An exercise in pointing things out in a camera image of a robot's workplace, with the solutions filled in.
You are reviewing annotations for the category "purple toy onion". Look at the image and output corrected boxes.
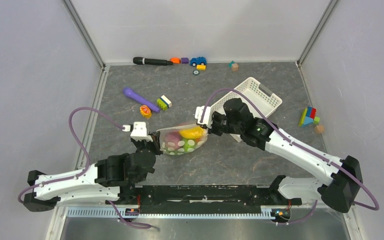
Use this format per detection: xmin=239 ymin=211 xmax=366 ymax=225
xmin=164 ymin=132 xmax=185 ymax=150

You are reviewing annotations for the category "wooden toy cube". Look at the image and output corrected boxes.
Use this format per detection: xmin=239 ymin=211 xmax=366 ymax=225
xmin=230 ymin=63 xmax=239 ymax=72

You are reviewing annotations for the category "multicolour block stack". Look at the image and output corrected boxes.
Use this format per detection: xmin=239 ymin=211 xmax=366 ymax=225
xmin=298 ymin=106 xmax=320 ymax=127

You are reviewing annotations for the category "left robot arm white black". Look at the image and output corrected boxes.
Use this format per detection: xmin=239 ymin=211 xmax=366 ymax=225
xmin=19 ymin=131 xmax=163 ymax=212

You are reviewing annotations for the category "yellow toy brick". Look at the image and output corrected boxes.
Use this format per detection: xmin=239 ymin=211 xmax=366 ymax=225
xmin=196 ymin=64 xmax=207 ymax=71

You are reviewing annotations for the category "white slotted cable duct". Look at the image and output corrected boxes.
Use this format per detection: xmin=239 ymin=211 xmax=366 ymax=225
xmin=66 ymin=206 xmax=275 ymax=220

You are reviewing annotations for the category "clear zip top bag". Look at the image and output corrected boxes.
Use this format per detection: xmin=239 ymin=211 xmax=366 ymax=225
xmin=157 ymin=120 xmax=208 ymax=156

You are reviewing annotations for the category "white perforated plastic basket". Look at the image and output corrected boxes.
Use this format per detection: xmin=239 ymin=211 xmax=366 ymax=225
xmin=210 ymin=76 xmax=284 ymax=143

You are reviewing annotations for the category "purple toy microphone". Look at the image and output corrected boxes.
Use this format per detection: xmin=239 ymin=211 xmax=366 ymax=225
xmin=122 ymin=87 xmax=161 ymax=113

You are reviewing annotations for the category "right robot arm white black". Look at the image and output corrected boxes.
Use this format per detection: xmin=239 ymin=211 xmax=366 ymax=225
xmin=198 ymin=98 xmax=363 ymax=213

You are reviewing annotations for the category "green blue white brick stack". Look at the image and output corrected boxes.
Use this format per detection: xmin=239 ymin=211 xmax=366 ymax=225
xmin=156 ymin=95 xmax=173 ymax=111

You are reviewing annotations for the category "purple toy block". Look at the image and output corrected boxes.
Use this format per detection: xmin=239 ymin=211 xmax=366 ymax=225
xmin=180 ymin=57 xmax=189 ymax=64

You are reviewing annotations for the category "green toy lettuce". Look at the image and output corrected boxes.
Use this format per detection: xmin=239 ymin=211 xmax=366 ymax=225
xmin=178 ymin=138 xmax=198 ymax=154

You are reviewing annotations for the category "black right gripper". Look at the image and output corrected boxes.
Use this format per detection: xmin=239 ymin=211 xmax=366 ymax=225
xmin=201 ymin=110 xmax=243 ymax=136

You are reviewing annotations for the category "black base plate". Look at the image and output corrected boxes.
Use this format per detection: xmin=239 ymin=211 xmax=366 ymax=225
xmin=105 ymin=184 xmax=303 ymax=216

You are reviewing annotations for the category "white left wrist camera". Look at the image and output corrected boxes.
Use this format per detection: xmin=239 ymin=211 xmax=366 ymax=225
xmin=122 ymin=121 xmax=153 ymax=142

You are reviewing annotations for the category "light wooden cube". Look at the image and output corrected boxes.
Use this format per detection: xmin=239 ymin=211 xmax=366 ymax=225
xmin=314 ymin=124 xmax=325 ymax=134

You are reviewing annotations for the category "orange toy piece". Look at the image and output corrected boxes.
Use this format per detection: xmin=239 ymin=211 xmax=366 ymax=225
xmin=169 ymin=57 xmax=182 ymax=64

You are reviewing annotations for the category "black microphone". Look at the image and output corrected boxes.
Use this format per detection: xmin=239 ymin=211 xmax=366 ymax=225
xmin=132 ymin=56 xmax=174 ymax=66

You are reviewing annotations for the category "yellow butterfly toy piece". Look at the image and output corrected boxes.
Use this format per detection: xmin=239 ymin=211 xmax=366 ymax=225
xmin=139 ymin=105 xmax=152 ymax=119

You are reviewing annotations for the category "blue toy car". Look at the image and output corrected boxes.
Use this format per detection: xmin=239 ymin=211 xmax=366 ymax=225
xmin=189 ymin=56 xmax=207 ymax=67

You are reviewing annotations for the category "yellow toy mango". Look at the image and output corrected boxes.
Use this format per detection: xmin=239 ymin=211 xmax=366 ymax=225
xmin=178 ymin=126 xmax=207 ymax=140

